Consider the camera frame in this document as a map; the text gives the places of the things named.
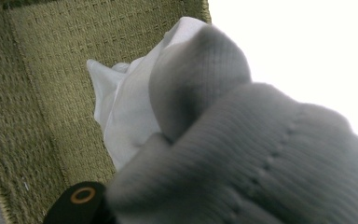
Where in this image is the white cloth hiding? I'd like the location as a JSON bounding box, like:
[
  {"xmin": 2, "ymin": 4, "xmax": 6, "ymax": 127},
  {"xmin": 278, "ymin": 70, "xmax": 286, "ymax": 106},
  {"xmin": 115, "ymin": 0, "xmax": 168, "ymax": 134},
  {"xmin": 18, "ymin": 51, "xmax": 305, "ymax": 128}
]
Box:
[{"xmin": 86, "ymin": 16, "xmax": 209, "ymax": 172}]

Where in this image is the grey knitted sock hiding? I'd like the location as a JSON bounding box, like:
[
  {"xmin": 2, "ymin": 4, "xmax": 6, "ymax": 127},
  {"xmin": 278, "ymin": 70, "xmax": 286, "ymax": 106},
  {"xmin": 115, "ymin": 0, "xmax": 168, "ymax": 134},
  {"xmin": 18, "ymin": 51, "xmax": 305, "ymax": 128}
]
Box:
[{"xmin": 105, "ymin": 23, "xmax": 358, "ymax": 224}]

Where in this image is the woven green basket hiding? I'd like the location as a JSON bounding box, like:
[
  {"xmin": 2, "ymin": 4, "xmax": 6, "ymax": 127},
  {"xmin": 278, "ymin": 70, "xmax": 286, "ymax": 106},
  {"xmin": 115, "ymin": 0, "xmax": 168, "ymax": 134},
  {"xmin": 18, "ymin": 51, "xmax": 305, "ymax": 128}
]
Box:
[{"xmin": 0, "ymin": 0, "xmax": 213, "ymax": 224}]

